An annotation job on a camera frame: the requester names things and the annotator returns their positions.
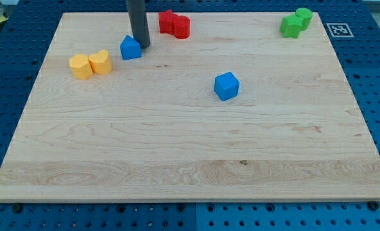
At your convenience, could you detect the wooden board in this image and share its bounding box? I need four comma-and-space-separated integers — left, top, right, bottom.
0, 12, 380, 203

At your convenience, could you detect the blue cube block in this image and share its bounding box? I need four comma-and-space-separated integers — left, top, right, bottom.
214, 72, 239, 101

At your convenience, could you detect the red cylinder block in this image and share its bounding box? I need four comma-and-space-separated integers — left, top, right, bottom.
173, 15, 191, 39

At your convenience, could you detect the red star block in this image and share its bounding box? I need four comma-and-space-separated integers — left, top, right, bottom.
158, 10, 178, 35

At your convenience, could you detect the yellow heart block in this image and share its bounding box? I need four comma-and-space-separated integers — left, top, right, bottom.
88, 49, 113, 75

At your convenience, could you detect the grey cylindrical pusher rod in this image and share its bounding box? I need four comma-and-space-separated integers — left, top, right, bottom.
126, 0, 151, 49

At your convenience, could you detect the yellow hexagon block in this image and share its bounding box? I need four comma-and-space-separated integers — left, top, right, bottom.
69, 54, 93, 80

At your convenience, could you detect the green star block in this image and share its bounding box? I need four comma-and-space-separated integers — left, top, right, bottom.
280, 14, 304, 39

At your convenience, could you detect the green cylinder block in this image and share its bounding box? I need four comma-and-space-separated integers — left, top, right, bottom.
295, 8, 313, 31

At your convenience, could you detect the white fiducial marker tag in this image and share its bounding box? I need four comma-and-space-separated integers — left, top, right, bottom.
326, 23, 354, 38

